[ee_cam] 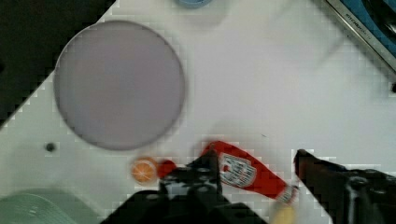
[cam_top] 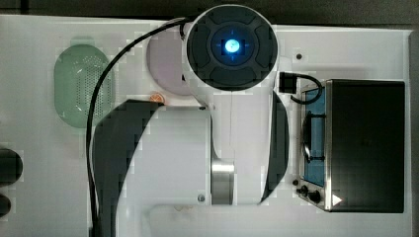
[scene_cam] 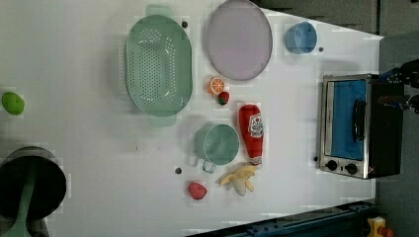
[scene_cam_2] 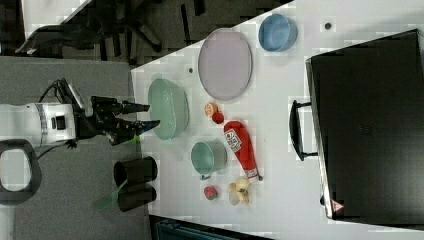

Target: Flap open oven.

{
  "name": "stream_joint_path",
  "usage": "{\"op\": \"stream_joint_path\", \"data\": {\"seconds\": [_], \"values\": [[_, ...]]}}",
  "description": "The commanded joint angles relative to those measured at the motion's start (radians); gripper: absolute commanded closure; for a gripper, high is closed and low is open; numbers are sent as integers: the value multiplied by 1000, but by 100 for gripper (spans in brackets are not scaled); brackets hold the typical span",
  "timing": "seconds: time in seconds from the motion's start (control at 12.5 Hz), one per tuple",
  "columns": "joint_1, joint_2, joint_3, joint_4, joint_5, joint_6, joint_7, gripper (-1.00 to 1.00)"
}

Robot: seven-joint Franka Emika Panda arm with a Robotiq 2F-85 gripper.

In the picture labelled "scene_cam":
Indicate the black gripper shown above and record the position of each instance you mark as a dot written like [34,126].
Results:
[409,75]

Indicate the blue plastic cup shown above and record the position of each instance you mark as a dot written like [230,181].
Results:
[301,38]

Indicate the red ketchup bottle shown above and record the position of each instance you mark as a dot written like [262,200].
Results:
[252,130]

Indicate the lilac round plate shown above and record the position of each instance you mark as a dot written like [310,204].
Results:
[239,40]

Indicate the small toy strawberry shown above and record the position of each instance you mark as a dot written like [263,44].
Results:
[223,98]

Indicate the toy peeled banana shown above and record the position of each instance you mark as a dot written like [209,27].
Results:
[239,178]

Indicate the toy orange slice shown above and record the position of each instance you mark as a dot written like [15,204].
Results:
[216,86]

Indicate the green plastic mug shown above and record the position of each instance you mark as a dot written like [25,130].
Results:
[217,145]

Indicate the pink toy strawberry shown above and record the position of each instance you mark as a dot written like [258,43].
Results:
[197,191]

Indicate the green oval colander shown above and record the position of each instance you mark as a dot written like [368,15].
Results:
[158,58]

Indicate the black pot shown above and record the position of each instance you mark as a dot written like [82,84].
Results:
[50,184]

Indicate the green toy lime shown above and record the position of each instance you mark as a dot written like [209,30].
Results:
[13,103]

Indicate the green spatula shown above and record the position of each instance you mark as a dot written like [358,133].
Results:
[19,228]

